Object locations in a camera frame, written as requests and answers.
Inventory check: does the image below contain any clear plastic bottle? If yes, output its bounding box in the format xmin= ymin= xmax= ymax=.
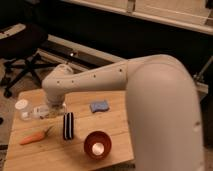
xmin=31 ymin=104 xmax=66 ymax=119

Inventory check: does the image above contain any white plastic cup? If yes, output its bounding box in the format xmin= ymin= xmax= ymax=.
xmin=15 ymin=99 xmax=33 ymax=121

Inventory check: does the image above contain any red ceramic bowl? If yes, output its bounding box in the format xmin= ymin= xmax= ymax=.
xmin=84 ymin=131 xmax=112 ymax=160

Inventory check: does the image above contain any black office chair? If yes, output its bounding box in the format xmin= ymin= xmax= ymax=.
xmin=0 ymin=23 xmax=56 ymax=98

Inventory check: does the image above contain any orange toy carrot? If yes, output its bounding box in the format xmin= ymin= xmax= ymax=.
xmin=20 ymin=127 xmax=51 ymax=145

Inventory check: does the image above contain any black white striped block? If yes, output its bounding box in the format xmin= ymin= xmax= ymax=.
xmin=63 ymin=113 xmax=74 ymax=140

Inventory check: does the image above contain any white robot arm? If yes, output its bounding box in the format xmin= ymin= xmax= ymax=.
xmin=42 ymin=54 xmax=205 ymax=171

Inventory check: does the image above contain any wooden table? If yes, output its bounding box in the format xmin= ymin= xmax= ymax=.
xmin=4 ymin=91 xmax=133 ymax=171

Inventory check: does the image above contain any blue sponge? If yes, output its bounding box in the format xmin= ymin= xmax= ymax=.
xmin=90 ymin=100 xmax=109 ymax=113

